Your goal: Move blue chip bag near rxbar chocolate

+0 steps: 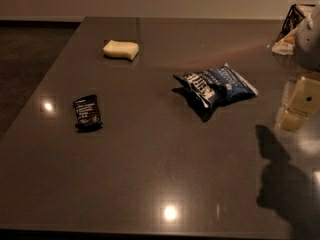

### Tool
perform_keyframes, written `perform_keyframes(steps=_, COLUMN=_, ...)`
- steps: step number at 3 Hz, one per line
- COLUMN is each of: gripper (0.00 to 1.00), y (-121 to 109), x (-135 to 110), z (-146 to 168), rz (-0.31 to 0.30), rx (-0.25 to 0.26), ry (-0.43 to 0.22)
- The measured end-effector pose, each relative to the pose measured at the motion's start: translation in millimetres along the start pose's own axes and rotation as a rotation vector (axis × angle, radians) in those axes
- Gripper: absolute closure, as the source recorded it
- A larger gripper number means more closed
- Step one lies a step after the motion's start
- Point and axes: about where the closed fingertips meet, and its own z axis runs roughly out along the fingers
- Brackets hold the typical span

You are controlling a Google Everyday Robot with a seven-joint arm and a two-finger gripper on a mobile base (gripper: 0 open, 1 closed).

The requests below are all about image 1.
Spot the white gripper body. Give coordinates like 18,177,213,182
295,4,320,71

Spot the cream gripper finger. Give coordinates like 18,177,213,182
278,75,320,132

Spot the blue chip bag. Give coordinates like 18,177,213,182
174,64,258,109

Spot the black patterned snack bag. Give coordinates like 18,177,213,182
277,4,315,40

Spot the black rxbar chocolate bar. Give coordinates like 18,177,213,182
73,94,103,132

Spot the yellow sponge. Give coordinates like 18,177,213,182
103,40,139,61

